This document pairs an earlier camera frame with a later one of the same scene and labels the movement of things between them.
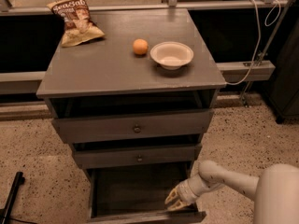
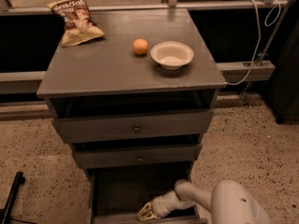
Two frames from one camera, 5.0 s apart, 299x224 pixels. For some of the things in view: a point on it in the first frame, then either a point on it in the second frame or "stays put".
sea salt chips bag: (79, 27) stays put
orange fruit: (140, 47) stays put
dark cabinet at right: (284, 90) stays put
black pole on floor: (5, 212) stays put
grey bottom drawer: (137, 194) stays put
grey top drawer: (143, 126) stays put
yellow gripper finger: (177, 205) to (147, 217)
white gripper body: (187, 192) to (160, 207)
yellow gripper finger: (173, 195) to (145, 209)
